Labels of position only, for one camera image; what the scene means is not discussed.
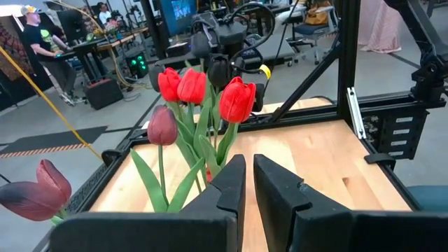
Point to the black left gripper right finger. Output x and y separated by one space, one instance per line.
315 227

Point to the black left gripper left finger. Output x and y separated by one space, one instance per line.
157 232

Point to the thin green stem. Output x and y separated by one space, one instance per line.
237 101

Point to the black artificial tulip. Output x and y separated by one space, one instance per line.
201 43
218 71

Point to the red artificial tulip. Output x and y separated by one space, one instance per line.
169 85
192 87

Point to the dark maroon artificial tulip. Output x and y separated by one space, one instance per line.
35 199
162 126

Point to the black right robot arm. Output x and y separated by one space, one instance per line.
231 33

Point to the dark grey side table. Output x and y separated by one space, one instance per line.
273 49

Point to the blue office chair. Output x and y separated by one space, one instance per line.
315 29

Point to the black table clamp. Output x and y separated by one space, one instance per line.
379 159
110 155

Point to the tan bag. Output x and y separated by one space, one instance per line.
316 14

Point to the large display screen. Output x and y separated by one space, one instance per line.
180 12

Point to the black box with white labels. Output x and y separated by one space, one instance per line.
395 133

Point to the black column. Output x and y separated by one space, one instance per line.
154 28

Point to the black computer with green lights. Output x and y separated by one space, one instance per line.
137 64

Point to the black mat with striped edge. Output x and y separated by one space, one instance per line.
52 140

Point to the pink draped cloth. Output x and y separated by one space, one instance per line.
379 26

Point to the black floor case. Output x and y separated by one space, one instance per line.
103 94

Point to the pink tulips in pot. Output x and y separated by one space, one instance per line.
111 26

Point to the black diagonal beam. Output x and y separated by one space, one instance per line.
420 28

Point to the person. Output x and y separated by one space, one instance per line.
38 42
104 14

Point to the black desk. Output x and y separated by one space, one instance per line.
87 47

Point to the patterned hanging cloth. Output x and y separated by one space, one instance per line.
10 52

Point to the silver metal bracket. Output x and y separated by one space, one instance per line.
355 112

